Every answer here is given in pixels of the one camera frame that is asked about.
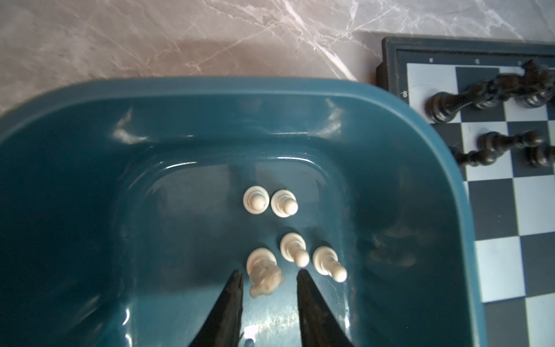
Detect white pawn piece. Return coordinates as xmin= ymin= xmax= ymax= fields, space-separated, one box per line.
xmin=280 ymin=232 xmax=310 ymax=268
xmin=243 ymin=186 xmax=270 ymax=215
xmin=270 ymin=189 xmax=299 ymax=218
xmin=312 ymin=246 xmax=348 ymax=283

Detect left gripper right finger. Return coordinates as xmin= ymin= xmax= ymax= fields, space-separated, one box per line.
xmin=297 ymin=269 xmax=354 ymax=347

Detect black and white chessboard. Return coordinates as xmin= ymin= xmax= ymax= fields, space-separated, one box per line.
xmin=377 ymin=36 xmax=554 ymax=346

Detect white knight piece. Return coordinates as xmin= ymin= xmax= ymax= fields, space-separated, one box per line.
xmin=246 ymin=247 xmax=286 ymax=299

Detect teal plastic tray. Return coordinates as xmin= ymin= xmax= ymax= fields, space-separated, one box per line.
xmin=1 ymin=77 xmax=487 ymax=346

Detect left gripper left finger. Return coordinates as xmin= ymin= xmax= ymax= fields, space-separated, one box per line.
xmin=189 ymin=270 xmax=244 ymax=347

